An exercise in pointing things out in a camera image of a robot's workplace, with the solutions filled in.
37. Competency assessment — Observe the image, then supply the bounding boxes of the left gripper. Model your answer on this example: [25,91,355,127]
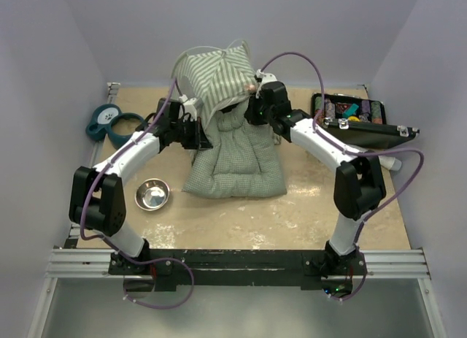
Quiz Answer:
[171,118,213,150]

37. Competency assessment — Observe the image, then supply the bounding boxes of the green checked cushion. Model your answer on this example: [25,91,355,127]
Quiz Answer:
[183,101,287,199]

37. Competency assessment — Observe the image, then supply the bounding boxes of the green striped pet tent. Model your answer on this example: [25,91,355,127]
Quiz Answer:
[171,39,256,128]

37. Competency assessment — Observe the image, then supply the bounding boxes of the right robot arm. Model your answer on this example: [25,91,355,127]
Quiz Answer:
[245,80,386,274]

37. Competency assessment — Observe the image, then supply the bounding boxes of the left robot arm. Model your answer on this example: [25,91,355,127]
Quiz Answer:
[69,96,212,274]

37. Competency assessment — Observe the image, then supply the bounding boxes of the steel pet bowl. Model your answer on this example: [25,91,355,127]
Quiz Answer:
[135,178,170,212]

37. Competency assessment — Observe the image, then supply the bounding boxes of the teal pet feeder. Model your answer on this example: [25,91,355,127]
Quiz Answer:
[85,104,145,149]

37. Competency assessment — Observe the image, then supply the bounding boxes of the pink pompom toy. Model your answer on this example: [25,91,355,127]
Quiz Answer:
[245,84,256,93]

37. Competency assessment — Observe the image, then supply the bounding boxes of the poker chips in case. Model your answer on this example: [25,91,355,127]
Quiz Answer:
[311,93,386,125]

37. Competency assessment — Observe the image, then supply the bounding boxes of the black carrying case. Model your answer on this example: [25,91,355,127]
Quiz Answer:
[310,92,420,150]

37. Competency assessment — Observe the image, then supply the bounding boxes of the white plastic tube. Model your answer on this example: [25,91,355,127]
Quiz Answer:
[378,155,402,171]

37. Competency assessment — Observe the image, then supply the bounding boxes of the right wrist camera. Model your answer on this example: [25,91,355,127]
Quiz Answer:
[255,69,277,99]

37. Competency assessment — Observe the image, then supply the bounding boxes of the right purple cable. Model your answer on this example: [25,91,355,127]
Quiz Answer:
[260,52,426,302]

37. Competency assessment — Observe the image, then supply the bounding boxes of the purple cable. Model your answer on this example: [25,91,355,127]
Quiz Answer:
[260,52,426,302]
[79,77,194,310]

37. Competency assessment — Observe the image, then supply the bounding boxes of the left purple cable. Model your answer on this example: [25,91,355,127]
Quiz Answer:
[79,77,194,310]

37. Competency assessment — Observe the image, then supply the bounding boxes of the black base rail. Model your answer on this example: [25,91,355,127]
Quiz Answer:
[109,249,367,292]

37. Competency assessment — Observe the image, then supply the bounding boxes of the aluminium frame rail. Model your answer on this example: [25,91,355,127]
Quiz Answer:
[45,248,112,279]

